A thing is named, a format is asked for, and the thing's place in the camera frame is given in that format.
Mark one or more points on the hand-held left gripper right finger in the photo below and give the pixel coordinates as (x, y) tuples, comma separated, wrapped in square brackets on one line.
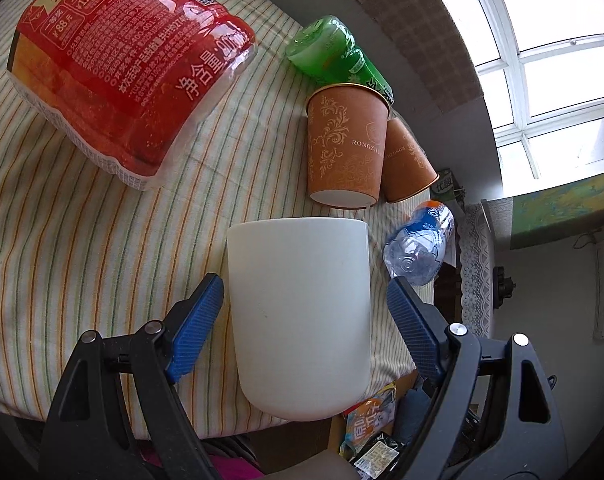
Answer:
[(411, 325)]

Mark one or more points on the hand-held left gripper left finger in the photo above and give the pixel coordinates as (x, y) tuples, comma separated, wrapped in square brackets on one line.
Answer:
[(197, 324)]

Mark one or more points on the white cup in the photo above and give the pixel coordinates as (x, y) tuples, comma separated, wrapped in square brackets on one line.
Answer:
[(300, 314)]

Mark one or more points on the orange patterned paper cup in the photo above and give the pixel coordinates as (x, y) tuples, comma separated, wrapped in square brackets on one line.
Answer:
[(408, 164), (344, 147)]

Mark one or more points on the clear plastic bottle blue label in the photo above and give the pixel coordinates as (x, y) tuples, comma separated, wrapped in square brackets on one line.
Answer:
[(421, 245)]

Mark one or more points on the white lace cloth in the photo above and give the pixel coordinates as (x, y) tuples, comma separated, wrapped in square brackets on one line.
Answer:
[(477, 270)]

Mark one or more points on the colourful snack packet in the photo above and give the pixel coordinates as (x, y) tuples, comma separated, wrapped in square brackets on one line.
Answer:
[(369, 422)]

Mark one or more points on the striped tablecloth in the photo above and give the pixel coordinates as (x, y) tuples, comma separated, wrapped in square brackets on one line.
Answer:
[(106, 240)]

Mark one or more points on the red bread bag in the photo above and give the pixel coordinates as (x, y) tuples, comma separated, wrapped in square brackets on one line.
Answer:
[(124, 60)]

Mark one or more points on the green plastic bottle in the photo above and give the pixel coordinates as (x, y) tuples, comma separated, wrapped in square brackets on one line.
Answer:
[(339, 60)]

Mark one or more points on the checkered curtain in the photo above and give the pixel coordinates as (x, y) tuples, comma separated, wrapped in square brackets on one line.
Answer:
[(412, 25)]

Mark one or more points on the white framed window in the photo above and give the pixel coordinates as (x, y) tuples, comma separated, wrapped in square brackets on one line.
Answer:
[(552, 55)]

